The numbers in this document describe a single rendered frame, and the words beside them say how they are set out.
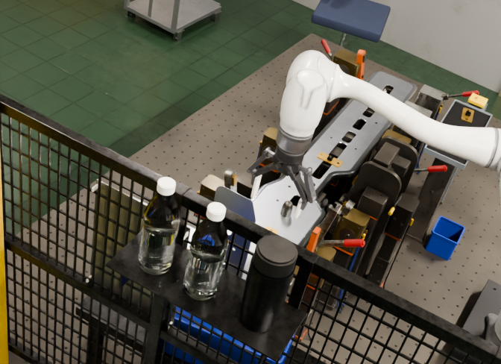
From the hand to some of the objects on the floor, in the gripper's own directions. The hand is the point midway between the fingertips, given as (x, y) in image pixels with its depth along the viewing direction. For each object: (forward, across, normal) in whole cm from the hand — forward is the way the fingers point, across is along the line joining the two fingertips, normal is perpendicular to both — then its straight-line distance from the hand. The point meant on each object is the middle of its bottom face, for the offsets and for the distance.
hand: (276, 202), depth 204 cm
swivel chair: (+113, +68, -270) cm, 300 cm away
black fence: (+113, -30, +56) cm, 130 cm away
